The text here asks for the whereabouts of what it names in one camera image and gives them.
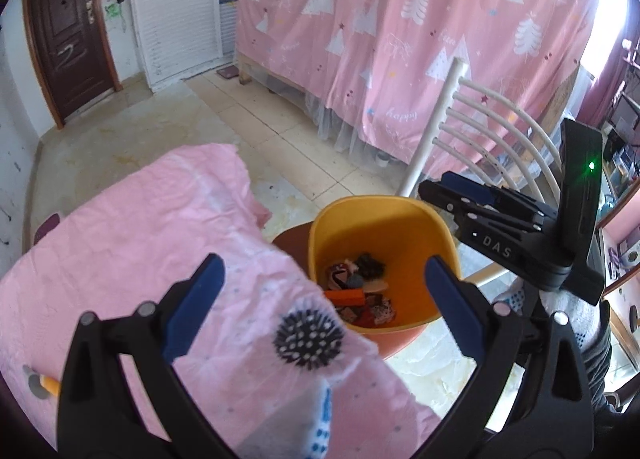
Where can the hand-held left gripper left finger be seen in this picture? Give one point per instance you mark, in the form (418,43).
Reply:
(195,309)

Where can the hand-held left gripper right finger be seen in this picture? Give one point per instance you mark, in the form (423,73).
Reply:
(450,304)

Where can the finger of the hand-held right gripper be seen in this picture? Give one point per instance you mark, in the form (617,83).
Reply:
(470,186)
(450,199)

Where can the yellow plastic bin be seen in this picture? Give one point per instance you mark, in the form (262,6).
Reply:
(370,219)

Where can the black plastic bag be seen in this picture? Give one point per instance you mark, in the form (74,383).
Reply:
(370,265)

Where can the person's right forearm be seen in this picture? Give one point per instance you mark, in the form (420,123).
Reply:
(600,369)

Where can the person's right hand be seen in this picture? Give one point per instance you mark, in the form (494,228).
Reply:
(587,321)

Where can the white metal chair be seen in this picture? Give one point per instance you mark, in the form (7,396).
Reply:
(435,129)

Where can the patterned crumpled wrapper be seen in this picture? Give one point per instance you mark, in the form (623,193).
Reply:
(381,310)

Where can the small white cup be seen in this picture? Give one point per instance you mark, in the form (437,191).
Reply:
(383,160)

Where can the cluttered pink desk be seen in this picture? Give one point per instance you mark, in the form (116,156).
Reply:
(622,259)

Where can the purple curtain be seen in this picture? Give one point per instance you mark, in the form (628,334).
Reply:
(607,94)

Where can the pink blanket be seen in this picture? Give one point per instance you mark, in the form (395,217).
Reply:
(125,239)

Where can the orange rectangular block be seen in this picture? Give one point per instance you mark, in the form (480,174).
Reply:
(345,296)

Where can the red white wrapper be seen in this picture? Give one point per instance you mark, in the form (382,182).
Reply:
(340,273)

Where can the round brown stool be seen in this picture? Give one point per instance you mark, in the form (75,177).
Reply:
(292,244)

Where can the black spiky ball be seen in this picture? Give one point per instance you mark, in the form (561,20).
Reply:
(309,339)

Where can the orange marker pen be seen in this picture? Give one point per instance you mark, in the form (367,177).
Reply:
(50,384)

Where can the pink tree-print curtain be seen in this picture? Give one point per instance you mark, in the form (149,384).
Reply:
(400,39)

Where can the white blue-dotted glove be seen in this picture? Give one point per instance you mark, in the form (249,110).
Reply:
(320,419)

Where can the bright window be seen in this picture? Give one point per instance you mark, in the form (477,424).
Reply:
(607,24)

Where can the dark purple object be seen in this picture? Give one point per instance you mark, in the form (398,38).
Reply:
(47,228)

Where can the small brown floor mat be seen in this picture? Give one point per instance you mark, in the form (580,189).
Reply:
(226,73)

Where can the white louvered wardrobe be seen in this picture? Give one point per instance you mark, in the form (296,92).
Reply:
(175,14)

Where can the dark brown door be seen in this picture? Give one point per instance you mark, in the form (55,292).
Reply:
(65,39)

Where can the wooden bed frame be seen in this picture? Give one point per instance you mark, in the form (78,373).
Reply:
(244,69)

